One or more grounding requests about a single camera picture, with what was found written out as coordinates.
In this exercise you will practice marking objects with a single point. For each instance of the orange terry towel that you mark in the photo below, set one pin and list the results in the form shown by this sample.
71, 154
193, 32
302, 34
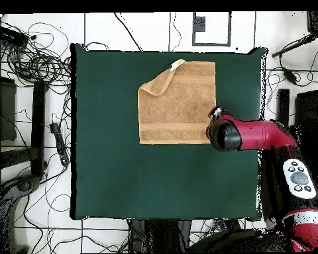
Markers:
180, 111

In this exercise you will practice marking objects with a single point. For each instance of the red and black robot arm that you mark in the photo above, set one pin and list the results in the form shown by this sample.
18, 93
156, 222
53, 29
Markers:
267, 137

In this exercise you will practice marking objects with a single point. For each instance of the dark flat panel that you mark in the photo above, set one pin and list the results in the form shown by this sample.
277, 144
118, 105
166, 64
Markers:
5, 111
307, 111

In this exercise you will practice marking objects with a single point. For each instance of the black floor beam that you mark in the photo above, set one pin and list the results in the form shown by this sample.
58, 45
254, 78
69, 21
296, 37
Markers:
38, 127
283, 105

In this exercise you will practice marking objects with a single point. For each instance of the black power adapter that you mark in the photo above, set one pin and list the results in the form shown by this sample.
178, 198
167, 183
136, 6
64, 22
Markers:
290, 76

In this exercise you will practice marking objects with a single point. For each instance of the black rod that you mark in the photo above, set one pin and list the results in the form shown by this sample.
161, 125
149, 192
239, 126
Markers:
294, 45

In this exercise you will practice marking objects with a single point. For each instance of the dark green table cloth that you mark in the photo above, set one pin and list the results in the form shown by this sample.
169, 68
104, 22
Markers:
108, 172

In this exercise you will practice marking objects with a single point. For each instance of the black power strip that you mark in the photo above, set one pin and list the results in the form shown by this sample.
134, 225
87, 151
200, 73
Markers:
59, 143

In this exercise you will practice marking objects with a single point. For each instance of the dark grey stand base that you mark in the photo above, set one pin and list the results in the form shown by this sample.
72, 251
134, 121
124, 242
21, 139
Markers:
23, 184

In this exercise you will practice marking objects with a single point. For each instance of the black rectangular box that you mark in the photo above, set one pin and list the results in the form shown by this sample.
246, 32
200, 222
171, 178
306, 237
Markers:
10, 35

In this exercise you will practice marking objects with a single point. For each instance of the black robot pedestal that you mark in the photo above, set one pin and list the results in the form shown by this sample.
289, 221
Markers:
161, 235

